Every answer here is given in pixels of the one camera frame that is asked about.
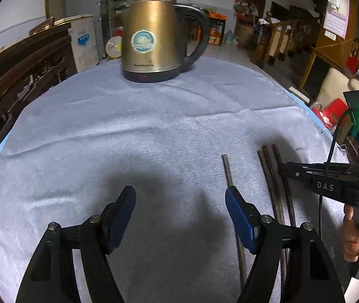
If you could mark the orange boxes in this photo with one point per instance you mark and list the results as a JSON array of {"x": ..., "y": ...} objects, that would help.
[{"x": 217, "y": 28}]

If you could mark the grey table cloth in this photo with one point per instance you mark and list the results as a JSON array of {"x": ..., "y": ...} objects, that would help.
[{"x": 73, "y": 150}]

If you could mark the gold electric kettle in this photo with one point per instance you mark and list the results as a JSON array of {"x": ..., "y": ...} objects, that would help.
[{"x": 154, "y": 46}]

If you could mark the person's right hand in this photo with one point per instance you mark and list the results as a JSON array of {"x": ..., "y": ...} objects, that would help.
[{"x": 350, "y": 236}]

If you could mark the wall calendar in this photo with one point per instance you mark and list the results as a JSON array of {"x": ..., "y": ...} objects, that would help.
[{"x": 337, "y": 18}]

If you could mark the small white fan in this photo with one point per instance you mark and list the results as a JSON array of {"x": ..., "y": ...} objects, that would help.
[{"x": 114, "y": 47}]

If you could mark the red plastic stool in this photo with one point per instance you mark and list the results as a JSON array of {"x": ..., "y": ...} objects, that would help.
[{"x": 331, "y": 114}]

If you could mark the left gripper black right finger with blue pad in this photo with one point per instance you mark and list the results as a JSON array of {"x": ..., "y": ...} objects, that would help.
[{"x": 310, "y": 274}]

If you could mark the wooden stair railing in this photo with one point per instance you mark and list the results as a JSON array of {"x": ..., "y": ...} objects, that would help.
[{"x": 287, "y": 38}]

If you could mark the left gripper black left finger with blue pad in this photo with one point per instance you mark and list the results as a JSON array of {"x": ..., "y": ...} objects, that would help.
[{"x": 50, "y": 275}]

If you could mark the cream armchair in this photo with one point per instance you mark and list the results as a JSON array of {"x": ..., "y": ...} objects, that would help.
[{"x": 333, "y": 86}]

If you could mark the white chest freezer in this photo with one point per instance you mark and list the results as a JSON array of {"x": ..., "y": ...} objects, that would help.
[{"x": 83, "y": 40}]

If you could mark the dark carved wooden table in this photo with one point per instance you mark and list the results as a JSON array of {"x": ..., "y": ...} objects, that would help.
[{"x": 31, "y": 67}]

